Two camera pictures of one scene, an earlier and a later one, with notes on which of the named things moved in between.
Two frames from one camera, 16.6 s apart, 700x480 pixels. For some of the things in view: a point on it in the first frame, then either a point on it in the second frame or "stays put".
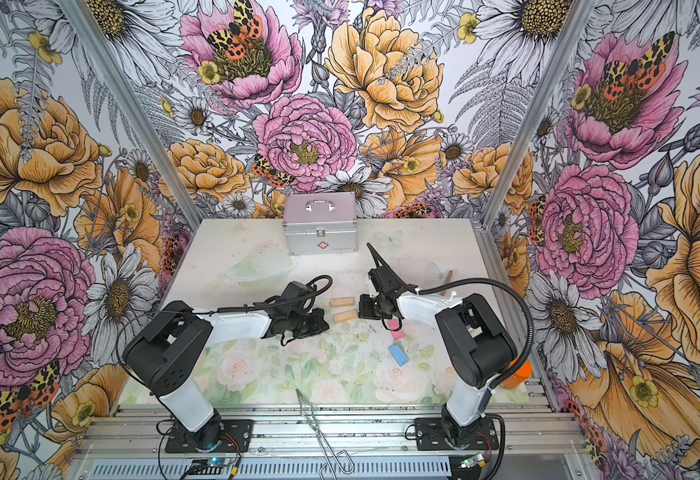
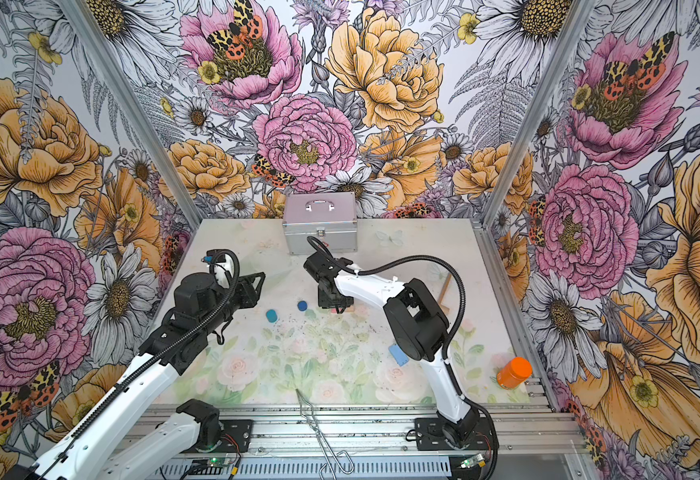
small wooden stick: [447, 280] stays put
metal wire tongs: [342, 458] stays put
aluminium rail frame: [331, 432] stays put
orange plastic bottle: [522, 374] stays put
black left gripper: [319, 325] -> [244, 285]
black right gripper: [364, 311] -> [325, 303]
